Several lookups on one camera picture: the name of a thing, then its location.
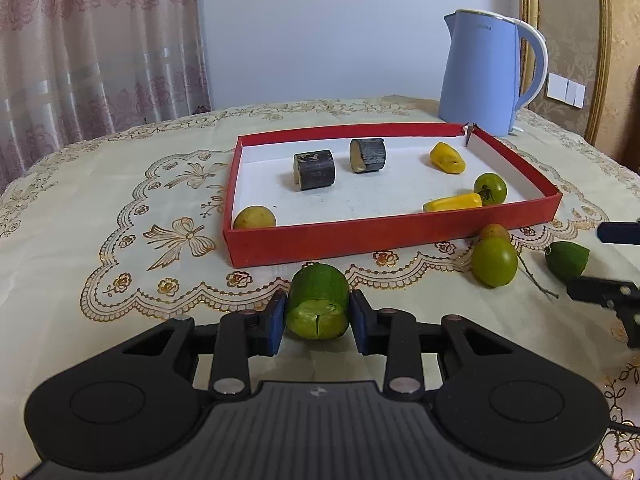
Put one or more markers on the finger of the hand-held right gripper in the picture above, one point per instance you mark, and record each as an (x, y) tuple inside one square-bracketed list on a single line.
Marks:
[(590, 290), (615, 233)]

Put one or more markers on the brown round fruit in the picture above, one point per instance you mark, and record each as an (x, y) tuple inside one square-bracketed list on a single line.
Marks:
[(494, 232)]

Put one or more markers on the green cut fruit chunk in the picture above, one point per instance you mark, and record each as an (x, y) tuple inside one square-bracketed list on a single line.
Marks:
[(320, 285)]

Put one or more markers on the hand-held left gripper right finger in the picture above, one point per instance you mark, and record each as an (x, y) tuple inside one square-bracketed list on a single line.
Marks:
[(357, 321)]

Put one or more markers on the red shallow cardboard box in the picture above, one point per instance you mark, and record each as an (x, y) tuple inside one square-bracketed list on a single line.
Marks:
[(350, 240)]

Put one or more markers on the smooth green round fruit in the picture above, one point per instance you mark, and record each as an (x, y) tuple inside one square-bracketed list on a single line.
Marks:
[(494, 262)]

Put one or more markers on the dark sugarcane piece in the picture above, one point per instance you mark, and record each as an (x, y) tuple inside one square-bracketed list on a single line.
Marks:
[(371, 156), (317, 172)]

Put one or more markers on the blue electric kettle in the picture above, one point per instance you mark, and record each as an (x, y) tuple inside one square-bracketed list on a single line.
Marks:
[(475, 75)]

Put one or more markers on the green pointed fruit chunk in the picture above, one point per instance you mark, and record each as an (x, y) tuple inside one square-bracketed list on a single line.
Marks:
[(567, 260)]

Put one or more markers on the long yellow fruit piece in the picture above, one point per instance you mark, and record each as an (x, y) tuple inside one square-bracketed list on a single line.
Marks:
[(452, 203)]

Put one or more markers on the short yellow fruit piece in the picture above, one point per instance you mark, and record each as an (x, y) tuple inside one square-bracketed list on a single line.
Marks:
[(447, 158)]

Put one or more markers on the thin dry twig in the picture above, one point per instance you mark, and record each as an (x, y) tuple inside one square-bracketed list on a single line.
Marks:
[(531, 276)]

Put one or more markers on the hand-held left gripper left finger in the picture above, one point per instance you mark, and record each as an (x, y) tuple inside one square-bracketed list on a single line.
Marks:
[(275, 324)]

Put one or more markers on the pink patterned curtain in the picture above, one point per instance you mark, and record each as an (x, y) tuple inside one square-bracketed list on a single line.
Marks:
[(100, 60)]

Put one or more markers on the green round fruit with stem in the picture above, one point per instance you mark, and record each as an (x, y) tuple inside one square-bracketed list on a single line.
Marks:
[(491, 189)]

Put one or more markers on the yellowish round fruit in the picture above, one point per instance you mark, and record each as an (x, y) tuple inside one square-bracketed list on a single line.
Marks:
[(255, 218)]

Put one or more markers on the white wall switch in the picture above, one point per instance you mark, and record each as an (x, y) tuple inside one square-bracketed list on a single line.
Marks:
[(566, 90)]

